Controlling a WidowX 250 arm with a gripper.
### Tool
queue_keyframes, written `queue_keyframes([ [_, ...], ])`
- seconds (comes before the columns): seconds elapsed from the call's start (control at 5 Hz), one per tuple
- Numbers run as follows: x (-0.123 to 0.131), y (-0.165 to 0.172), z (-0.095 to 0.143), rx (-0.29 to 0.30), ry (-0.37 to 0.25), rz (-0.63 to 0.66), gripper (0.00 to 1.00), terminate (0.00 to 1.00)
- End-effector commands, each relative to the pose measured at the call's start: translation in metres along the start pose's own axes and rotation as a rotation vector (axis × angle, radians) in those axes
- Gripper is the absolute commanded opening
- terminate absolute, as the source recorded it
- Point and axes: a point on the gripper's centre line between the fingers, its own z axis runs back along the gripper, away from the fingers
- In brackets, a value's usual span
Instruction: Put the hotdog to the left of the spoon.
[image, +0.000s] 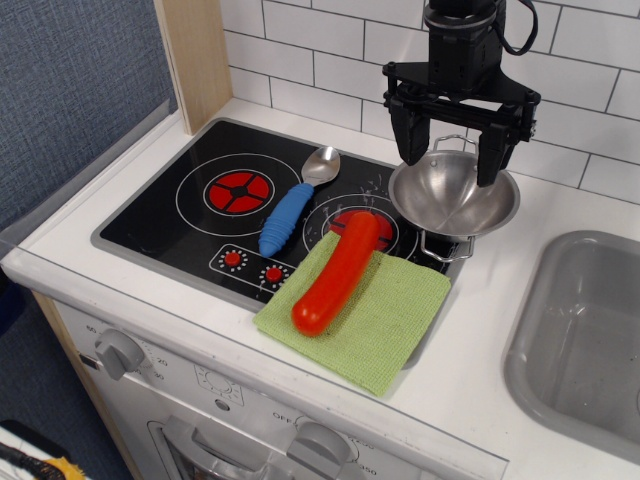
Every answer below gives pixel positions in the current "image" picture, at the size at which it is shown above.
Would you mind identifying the grey sink basin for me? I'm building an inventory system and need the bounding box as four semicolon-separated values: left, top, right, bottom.
504;231;639;463

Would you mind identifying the yellow black object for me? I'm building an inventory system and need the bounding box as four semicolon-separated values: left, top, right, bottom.
1;443;86;480

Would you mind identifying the green knitted cloth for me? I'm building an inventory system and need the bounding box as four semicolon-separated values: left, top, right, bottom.
254;233;451;397

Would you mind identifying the grey timer knob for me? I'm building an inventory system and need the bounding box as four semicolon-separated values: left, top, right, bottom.
95;329;145;380

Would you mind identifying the grey oven knob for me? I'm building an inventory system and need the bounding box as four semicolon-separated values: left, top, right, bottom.
286;422;351;479

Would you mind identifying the blue handled metal spoon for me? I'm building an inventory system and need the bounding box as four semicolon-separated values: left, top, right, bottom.
258;146;341;257

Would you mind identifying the black toy stove top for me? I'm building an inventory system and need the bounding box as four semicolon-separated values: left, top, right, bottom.
91;120;458;327

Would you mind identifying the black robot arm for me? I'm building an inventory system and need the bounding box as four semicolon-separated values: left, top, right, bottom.
383;1;541;187

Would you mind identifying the wooden side post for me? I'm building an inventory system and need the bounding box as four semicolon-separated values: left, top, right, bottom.
154;0;233;135

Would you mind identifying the red toy hotdog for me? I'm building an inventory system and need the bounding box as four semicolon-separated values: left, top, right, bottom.
291;211;380;337

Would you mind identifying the white toy oven front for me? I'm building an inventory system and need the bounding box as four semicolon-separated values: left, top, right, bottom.
56;304;507;479

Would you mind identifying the black cable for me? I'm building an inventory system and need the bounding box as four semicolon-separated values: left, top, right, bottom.
492;0;540;57

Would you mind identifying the small steel wok pan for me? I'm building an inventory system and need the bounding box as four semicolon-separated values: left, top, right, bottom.
388;134;520;263

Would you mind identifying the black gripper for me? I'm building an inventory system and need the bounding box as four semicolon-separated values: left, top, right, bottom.
382;16;541;187

